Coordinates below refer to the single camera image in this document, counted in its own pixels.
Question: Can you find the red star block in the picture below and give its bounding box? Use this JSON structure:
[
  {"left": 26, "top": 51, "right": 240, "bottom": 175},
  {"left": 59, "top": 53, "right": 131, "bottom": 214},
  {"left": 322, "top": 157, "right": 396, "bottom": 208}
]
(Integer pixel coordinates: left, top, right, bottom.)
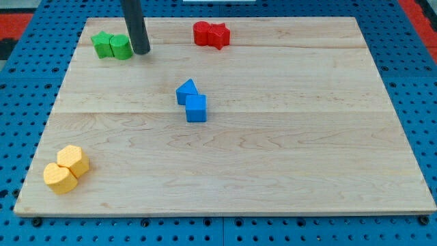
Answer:
[{"left": 208, "top": 23, "right": 231, "bottom": 50}]

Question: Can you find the green star block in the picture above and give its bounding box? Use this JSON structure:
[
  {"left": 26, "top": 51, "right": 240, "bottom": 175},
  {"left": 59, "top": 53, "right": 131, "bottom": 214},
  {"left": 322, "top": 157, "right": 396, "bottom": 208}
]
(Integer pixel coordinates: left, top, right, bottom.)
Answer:
[{"left": 91, "top": 31, "right": 114, "bottom": 59}]

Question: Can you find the yellow hexagon block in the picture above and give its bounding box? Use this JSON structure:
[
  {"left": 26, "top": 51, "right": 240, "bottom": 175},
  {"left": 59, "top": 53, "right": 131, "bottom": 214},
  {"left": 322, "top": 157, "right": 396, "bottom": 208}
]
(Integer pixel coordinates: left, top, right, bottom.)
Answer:
[{"left": 57, "top": 145, "right": 89, "bottom": 178}]

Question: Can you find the blue cube block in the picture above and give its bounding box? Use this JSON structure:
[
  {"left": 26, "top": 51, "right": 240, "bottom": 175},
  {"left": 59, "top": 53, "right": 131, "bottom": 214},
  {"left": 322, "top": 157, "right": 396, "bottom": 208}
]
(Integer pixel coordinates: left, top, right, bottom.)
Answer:
[{"left": 185, "top": 94, "right": 207, "bottom": 122}]

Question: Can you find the light wooden board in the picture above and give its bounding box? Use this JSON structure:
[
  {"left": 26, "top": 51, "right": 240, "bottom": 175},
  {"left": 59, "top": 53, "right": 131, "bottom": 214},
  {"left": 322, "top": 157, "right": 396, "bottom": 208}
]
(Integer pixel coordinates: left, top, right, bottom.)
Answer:
[{"left": 14, "top": 17, "right": 436, "bottom": 217}]

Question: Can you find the blue triangle block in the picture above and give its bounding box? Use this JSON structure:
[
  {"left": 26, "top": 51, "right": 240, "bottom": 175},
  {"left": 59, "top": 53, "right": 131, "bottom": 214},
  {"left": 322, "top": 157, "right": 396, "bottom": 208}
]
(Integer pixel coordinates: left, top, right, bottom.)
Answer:
[{"left": 175, "top": 79, "right": 198, "bottom": 105}]

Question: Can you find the red cylinder block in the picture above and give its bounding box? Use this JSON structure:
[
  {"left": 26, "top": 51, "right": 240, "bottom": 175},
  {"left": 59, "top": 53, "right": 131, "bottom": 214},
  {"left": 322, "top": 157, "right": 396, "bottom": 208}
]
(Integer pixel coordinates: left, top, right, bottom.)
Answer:
[{"left": 193, "top": 21, "right": 211, "bottom": 46}]

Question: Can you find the green cylinder block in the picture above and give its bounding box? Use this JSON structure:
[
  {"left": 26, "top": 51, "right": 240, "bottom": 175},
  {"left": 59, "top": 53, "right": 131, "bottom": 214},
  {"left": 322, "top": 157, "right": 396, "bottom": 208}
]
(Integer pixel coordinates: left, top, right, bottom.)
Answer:
[{"left": 110, "top": 34, "right": 133, "bottom": 60}]

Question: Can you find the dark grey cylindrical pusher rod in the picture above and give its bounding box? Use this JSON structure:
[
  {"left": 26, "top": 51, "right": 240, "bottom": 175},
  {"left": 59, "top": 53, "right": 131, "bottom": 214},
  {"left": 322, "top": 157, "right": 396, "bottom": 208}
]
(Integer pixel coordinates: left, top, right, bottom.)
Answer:
[{"left": 120, "top": 0, "right": 151, "bottom": 55}]

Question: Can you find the yellow heart block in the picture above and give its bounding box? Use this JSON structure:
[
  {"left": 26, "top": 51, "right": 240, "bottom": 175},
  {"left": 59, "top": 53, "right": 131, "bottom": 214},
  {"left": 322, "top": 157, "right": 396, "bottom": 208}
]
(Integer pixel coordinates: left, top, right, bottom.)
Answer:
[{"left": 43, "top": 163, "right": 78, "bottom": 195}]

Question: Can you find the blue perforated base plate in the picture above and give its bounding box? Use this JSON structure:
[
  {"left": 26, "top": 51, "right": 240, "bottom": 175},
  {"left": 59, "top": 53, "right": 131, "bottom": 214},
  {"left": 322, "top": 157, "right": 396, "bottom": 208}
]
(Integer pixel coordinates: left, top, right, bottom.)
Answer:
[{"left": 1, "top": 0, "right": 436, "bottom": 245}]

